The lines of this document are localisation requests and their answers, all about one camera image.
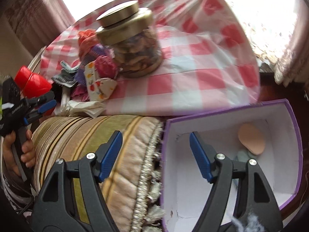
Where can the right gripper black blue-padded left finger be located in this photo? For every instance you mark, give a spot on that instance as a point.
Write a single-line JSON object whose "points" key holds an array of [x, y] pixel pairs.
{"points": [[71, 198]]}

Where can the grey plush elephant toy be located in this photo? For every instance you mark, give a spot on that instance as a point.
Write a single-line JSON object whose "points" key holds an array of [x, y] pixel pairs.
{"points": [[244, 156]]}

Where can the peach oval sponge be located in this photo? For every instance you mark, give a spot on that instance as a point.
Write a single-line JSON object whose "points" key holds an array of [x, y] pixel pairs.
{"points": [[252, 138]]}

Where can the person's left hand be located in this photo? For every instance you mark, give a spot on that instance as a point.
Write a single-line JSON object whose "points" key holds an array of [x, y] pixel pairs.
{"points": [[15, 154]]}

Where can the red thermos flask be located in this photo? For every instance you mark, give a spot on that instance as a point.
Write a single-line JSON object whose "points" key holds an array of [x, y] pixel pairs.
{"points": [[31, 84]]}

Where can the purple white storage box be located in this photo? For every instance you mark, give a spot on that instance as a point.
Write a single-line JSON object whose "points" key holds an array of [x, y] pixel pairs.
{"points": [[206, 189]]}

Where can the grey checkered fabric pouch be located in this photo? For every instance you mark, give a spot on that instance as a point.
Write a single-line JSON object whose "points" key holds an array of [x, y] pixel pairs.
{"points": [[66, 76]]}

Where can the striped beige green cushion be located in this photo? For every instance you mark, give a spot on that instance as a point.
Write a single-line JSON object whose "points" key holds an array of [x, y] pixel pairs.
{"points": [[126, 189]]}

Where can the white fruit-print cloth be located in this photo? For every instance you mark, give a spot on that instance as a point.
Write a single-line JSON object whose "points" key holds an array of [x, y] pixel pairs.
{"points": [[99, 89]]}

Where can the magenta knit gloves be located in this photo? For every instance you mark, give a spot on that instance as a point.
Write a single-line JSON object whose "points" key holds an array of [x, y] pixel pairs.
{"points": [[105, 68]]}

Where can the orange red fabric piece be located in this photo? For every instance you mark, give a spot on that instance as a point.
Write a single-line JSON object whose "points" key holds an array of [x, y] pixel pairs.
{"points": [[87, 39]]}

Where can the purple striped knit pouch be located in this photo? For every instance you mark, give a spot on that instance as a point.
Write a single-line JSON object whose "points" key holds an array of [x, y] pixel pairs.
{"points": [[91, 56]]}

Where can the pink curtain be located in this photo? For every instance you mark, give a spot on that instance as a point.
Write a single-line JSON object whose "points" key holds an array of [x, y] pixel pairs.
{"points": [[37, 23]]}

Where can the glass jar with gold lid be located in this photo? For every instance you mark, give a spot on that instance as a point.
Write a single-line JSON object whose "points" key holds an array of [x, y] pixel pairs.
{"points": [[128, 30]]}

